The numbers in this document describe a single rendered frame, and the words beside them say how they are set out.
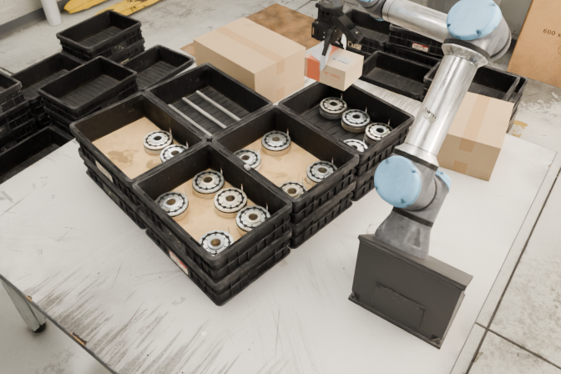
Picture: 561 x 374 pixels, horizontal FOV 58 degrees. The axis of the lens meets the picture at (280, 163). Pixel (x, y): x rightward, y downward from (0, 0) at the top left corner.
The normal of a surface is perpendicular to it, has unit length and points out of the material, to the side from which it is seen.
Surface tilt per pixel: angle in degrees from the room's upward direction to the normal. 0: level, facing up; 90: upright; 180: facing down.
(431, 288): 90
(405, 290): 90
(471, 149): 90
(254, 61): 0
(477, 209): 0
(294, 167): 0
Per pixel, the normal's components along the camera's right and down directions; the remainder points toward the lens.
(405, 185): -0.62, -0.07
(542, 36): -0.55, 0.36
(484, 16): -0.52, -0.31
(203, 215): 0.00, -0.74
